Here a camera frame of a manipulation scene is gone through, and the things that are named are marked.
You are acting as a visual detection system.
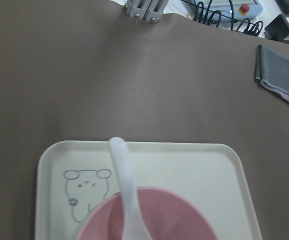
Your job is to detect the small pink bowl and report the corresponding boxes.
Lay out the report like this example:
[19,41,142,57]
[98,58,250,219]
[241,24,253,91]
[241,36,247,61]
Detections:
[77,186,218,240]

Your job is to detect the white ceramic spoon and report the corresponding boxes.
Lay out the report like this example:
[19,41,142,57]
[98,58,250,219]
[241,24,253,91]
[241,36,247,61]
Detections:
[108,137,152,240]

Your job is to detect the green bowl stack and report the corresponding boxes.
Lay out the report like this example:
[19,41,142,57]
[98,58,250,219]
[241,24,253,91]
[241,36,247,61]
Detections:
[70,192,120,240]

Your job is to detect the white serving tray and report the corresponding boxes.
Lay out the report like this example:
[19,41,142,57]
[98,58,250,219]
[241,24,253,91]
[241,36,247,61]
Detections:
[34,140,262,240]

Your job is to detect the blue teach pendant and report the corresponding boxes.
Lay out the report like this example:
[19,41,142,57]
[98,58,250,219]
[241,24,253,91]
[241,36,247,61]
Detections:
[187,0,263,22]

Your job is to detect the grey folded cloth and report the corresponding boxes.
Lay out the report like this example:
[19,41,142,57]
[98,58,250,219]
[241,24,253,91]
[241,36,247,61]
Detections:
[254,44,289,103]

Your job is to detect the aluminium frame post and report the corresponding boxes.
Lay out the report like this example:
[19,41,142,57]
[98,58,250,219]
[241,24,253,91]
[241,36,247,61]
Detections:
[124,0,169,23]

